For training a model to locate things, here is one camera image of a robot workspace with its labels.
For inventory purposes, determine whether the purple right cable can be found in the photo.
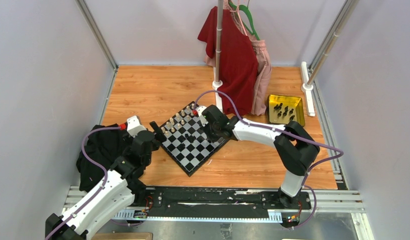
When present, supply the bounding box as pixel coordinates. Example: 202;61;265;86
193;90;345;229

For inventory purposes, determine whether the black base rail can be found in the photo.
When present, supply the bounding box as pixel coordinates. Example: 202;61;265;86
131;186;313;220

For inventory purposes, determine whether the red shirt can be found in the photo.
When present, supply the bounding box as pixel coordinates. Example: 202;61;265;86
197;6;258;116

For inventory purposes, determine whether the white rack base foot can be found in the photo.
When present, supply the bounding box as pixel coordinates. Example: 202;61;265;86
212;66;224;113

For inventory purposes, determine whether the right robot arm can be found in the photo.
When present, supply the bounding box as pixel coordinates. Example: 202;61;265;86
192;105;320;209

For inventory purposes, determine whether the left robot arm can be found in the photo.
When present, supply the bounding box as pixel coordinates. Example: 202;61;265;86
44;115;166;240

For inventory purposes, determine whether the green hanger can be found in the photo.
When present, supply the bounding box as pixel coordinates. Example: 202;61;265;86
228;0;260;41

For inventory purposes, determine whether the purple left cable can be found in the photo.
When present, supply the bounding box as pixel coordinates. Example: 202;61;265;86
44;126;127;240

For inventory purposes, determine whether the yellow tray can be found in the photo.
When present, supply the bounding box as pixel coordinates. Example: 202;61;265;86
266;94;306;127

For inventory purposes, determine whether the pink garment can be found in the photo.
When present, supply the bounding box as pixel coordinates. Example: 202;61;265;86
223;0;272;116

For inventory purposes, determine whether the black and white chessboard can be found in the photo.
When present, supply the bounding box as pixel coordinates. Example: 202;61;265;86
159;101;228;177

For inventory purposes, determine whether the black cloth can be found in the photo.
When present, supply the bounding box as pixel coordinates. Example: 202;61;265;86
76;124;132;192

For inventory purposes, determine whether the purple cable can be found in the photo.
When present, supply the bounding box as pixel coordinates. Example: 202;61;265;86
44;126;127;240
193;90;345;229

